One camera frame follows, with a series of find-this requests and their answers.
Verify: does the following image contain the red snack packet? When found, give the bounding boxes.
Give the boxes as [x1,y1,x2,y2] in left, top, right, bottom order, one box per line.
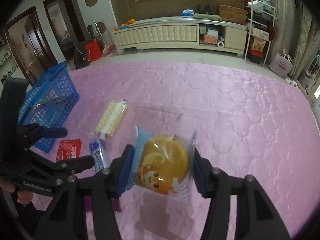
[56,139,81,162]

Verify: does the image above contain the blue plastic basket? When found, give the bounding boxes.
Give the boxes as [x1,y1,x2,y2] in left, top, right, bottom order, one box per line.
[17,61,80,153]

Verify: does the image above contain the blue gum stick packet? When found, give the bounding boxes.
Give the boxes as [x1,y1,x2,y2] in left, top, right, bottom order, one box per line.
[89,139,110,173]

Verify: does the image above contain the plain cracker packet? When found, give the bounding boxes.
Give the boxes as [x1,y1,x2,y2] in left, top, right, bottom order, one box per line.
[95,99,127,140]

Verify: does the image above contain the orange bun packet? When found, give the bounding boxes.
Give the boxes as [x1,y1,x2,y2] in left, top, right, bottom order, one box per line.
[126,127,196,201]

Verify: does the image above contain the left hand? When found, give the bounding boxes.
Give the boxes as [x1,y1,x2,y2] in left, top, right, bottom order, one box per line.
[0,177,33,205]

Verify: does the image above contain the dark backpack on floor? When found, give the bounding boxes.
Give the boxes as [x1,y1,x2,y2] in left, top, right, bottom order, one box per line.
[74,42,90,69]

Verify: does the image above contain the red shopping bag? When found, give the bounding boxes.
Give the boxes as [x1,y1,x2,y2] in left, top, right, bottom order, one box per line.
[85,38,103,62]

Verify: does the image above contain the pink quilted tablecloth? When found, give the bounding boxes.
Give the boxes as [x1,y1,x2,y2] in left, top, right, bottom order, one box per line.
[65,62,319,236]

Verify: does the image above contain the white slippers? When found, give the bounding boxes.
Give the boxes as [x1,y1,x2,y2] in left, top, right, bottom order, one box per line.
[285,77,298,88]

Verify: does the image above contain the oranges on blue plate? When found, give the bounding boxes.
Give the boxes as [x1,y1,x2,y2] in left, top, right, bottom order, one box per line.
[114,18,136,31]

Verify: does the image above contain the pink tote bag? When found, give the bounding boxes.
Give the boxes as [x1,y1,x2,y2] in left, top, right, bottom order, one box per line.
[269,49,293,78]

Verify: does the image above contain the cream TV cabinet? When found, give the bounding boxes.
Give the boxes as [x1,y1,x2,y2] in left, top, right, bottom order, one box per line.
[112,16,247,56]

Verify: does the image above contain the blue tissue pack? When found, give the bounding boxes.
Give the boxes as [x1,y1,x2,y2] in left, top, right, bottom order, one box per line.
[182,9,195,17]

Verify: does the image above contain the white metal shelf rack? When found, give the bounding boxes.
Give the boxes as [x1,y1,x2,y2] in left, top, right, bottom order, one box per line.
[242,0,277,64]

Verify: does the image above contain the cardboard box on cabinet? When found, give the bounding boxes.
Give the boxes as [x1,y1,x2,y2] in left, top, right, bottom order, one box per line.
[219,5,247,25]

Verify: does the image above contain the green folded cloth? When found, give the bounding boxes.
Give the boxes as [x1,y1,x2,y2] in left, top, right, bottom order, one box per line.
[193,13,222,22]

